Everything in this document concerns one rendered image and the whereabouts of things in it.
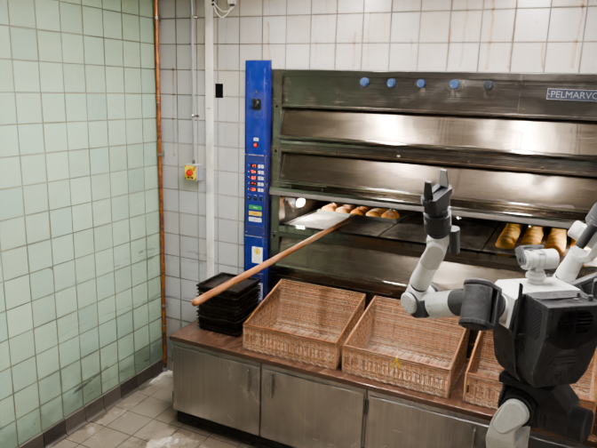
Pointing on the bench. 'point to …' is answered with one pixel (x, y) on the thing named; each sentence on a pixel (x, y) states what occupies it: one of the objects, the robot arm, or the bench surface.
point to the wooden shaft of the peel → (265, 264)
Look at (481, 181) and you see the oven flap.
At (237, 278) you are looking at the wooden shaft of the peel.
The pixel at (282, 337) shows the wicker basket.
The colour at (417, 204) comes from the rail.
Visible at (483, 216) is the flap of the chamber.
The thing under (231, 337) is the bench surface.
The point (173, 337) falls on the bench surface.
